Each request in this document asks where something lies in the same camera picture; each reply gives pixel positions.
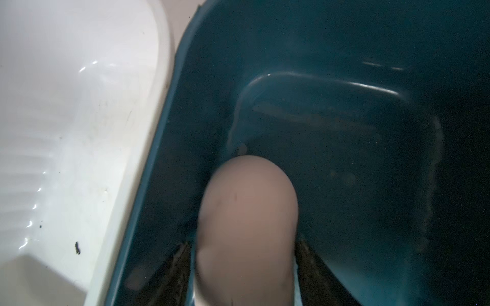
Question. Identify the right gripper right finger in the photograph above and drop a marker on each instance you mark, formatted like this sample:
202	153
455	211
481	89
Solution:
317	284

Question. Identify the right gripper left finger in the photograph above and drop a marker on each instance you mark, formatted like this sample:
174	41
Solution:
169	285

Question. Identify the pink mouse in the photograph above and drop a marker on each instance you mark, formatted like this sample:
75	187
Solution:
246	235

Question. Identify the teal storage box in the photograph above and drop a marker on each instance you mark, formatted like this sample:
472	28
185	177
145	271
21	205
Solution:
378	111

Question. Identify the white storage box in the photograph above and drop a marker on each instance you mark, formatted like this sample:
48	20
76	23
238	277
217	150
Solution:
83	84

